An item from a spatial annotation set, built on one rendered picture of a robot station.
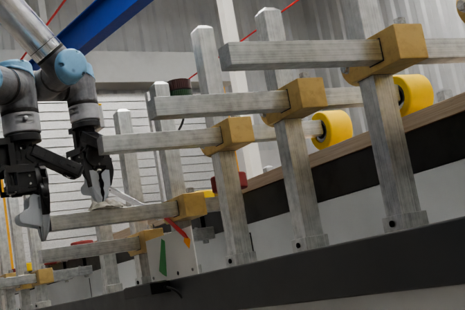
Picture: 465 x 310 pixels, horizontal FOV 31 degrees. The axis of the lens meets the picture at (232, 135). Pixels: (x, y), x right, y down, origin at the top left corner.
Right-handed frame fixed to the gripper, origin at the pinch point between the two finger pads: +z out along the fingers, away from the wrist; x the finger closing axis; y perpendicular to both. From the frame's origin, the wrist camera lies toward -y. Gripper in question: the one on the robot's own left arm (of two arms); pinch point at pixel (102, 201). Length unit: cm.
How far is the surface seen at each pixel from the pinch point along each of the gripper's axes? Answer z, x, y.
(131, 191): -1.2, -5.5, -4.9
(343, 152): 4, -4, -69
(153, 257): 16.1, -0.4, -14.7
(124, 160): -8.9, -5.0, -4.6
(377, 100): 3, 29, -98
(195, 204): 7.4, 4.6, -35.5
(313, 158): 3, -8, -59
